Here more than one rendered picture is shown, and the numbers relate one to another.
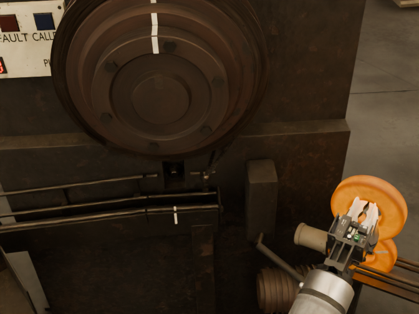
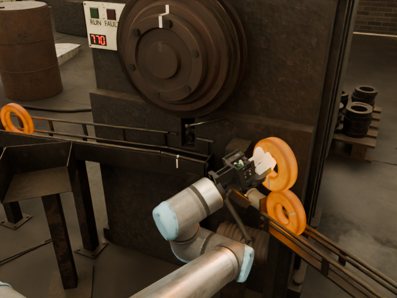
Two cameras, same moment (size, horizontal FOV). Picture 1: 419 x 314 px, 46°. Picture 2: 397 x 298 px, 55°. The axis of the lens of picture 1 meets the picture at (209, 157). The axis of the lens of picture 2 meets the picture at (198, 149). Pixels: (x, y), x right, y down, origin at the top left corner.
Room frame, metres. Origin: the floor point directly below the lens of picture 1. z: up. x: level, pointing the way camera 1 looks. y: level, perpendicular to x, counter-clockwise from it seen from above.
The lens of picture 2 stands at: (-0.18, -0.54, 1.47)
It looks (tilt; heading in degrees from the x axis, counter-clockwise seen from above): 29 degrees down; 26
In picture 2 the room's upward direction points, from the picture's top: straight up
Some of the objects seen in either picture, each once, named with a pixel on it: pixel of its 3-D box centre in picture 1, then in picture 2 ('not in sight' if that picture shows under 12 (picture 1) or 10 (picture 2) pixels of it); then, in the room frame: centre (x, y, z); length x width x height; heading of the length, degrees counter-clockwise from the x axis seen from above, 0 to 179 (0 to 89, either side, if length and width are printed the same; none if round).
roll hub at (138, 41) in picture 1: (161, 94); (165, 59); (0.88, 0.10, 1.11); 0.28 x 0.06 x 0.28; 92
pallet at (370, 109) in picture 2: not in sight; (305, 103); (2.95, -0.04, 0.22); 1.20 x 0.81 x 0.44; 90
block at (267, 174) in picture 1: (259, 200); (237, 170); (1.00, -0.14, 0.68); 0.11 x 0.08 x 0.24; 2
